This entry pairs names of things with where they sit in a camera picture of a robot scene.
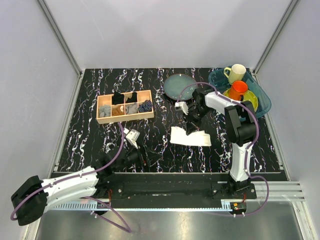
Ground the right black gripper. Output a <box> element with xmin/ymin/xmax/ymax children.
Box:
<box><xmin>181</xmin><ymin>106</ymin><xmax>212</xmax><ymax>136</ymax></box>

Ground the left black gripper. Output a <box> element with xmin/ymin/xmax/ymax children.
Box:
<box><xmin>113</xmin><ymin>139</ymin><xmax>162</xmax><ymax>172</ymax></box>

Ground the white underwear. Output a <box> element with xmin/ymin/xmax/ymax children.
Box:
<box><xmin>170</xmin><ymin>126</ymin><xmax>212</xmax><ymax>147</ymax></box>

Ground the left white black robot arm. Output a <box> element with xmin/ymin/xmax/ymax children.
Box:
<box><xmin>11</xmin><ymin>146</ymin><xmax>161</xmax><ymax>226</ymax></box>

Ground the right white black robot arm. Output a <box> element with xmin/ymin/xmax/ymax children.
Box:
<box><xmin>175</xmin><ymin>89</ymin><xmax>259</xmax><ymax>199</ymax></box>

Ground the blue-green ceramic plate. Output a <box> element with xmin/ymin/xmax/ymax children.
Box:
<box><xmin>163</xmin><ymin>73</ymin><xmax>198</xmax><ymax>101</ymax></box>

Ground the teal transparent plastic bin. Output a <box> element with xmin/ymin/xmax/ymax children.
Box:
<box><xmin>208</xmin><ymin>68</ymin><xmax>272</xmax><ymax>118</ymax></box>

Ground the orange mug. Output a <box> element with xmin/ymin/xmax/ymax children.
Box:
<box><xmin>228</xmin><ymin>80</ymin><xmax>249</xmax><ymax>102</ymax></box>

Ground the navy striped rolled cloth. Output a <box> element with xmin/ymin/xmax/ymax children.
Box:
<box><xmin>138</xmin><ymin>99</ymin><xmax>153</xmax><ymax>113</ymax></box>

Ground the grey rolled cloth middle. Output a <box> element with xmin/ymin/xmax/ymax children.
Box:
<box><xmin>125</xmin><ymin>102</ymin><xmax>139</xmax><ymax>115</ymax></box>

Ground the grey rolled cloth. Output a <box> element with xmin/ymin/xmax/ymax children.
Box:
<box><xmin>125</xmin><ymin>102</ymin><xmax>139</xmax><ymax>115</ymax></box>
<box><xmin>99</xmin><ymin>104</ymin><xmax>112</xmax><ymax>118</ymax></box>

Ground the yellow-green dotted plate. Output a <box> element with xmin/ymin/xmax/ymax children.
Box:
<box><xmin>223</xmin><ymin>88</ymin><xmax>259</xmax><ymax>112</ymax></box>

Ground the pale yellow mug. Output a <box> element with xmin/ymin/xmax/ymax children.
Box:
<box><xmin>223</xmin><ymin>63</ymin><xmax>247</xmax><ymax>85</ymax></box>

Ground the brown rolled cloth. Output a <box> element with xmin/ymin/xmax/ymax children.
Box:
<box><xmin>111</xmin><ymin>104</ymin><xmax>125</xmax><ymax>117</ymax></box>

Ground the wooden divided organizer box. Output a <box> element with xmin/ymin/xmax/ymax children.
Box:
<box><xmin>96</xmin><ymin>90</ymin><xmax>155</xmax><ymax>125</ymax></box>

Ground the small black rolled cloth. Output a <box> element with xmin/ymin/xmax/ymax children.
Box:
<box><xmin>124</xmin><ymin>92</ymin><xmax>138</xmax><ymax>104</ymax></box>

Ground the grey rolled cloth left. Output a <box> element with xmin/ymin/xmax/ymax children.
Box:
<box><xmin>99</xmin><ymin>104</ymin><xmax>112</xmax><ymax>118</ymax></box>

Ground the left connector box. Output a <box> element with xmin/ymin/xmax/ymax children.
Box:
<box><xmin>95</xmin><ymin>199</ymin><xmax>111</xmax><ymax>209</ymax></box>

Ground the connector box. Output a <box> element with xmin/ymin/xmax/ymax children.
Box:
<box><xmin>230</xmin><ymin>201</ymin><xmax>247</xmax><ymax>215</ymax></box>
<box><xmin>95</xmin><ymin>199</ymin><xmax>111</xmax><ymax>209</ymax></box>

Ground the right connector box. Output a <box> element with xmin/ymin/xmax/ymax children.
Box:
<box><xmin>230</xmin><ymin>201</ymin><xmax>247</xmax><ymax>215</ymax></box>

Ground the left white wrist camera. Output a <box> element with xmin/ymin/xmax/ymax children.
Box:
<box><xmin>124</xmin><ymin>128</ymin><xmax>140</xmax><ymax>149</ymax></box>

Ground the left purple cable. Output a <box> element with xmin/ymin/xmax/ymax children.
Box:
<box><xmin>9</xmin><ymin>121</ymin><xmax>133</xmax><ymax>233</ymax></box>

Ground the front aluminium rail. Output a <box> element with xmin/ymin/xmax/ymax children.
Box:
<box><xmin>43</xmin><ymin>180</ymin><xmax>303</xmax><ymax>205</ymax></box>

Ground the right aluminium frame post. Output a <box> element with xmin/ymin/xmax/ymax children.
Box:
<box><xmin>252</xmin><ymin>0</ymin><xmax>300</xmax><ymax>75</ymax></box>

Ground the aluminium frame post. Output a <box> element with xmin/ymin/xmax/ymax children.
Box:
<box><xmin>36</xmin><ymin>0</ymin><xmax>82</xmax><ymax>77</ymax></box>
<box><xmin>252</xmin><ymin>0</ymin><xmax>300</xmax><ymax>75</ymax></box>

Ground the left aluminium frame post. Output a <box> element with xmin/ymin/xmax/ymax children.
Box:
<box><xmin>36</xmin><ymin>0</ymin><xmax>82</xmax><ymax>77</ymax></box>

